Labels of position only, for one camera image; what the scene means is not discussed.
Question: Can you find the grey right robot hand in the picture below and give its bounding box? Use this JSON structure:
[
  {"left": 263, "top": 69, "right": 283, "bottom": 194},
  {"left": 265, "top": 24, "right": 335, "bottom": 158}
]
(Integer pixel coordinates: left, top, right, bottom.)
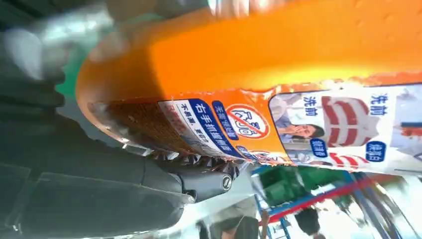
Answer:
[{"left": 0, "top": 114, "right": 241, "bottom": 239}]

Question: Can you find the blue and red rack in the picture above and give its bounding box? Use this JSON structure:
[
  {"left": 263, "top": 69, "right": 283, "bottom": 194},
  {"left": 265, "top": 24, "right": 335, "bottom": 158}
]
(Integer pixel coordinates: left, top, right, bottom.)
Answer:
[{"left": 250, "top": 164, "right": 405, "bottom": 239}]

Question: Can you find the person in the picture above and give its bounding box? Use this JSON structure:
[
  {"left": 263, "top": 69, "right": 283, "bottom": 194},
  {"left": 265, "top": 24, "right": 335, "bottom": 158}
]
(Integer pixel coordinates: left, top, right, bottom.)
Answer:
[
  {"left": 293, "top": 207, "right": 326, "bottom": 239},
  {"left": 197, "top": 197, "right": 262, "bottom": 239}
]

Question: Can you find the green crate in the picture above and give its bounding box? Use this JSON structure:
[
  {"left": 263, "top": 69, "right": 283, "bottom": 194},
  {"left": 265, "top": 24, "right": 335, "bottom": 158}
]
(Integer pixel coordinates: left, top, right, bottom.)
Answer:
[{"left": 258, "top": 165, "right": 347, "bottom": 207}]

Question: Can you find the green table mat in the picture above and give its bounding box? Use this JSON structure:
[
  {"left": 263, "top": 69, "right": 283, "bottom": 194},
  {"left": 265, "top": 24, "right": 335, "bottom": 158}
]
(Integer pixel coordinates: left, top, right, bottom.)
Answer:
[{"left": 54, "top": 49, "right": 87, "bottom": 100}]

